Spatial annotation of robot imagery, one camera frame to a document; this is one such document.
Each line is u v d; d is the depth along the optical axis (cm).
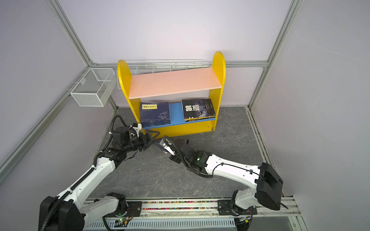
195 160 55
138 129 74
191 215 73
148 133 71
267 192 39
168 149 62
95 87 98
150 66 94
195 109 94
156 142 81
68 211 38
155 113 89
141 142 70
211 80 79
